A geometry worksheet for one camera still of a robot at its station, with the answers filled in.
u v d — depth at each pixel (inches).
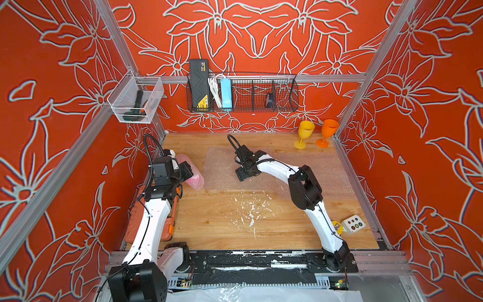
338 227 31.5
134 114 31.6
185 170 27.5
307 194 23.9
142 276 15.5
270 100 36.4
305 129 39.7
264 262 29.2
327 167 40.8
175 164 24.4
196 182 31.2
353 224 31.3
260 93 38.4
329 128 40.3
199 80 34.3
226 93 35.3
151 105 33.1
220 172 39.6
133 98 35.7
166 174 23.1
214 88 33.7
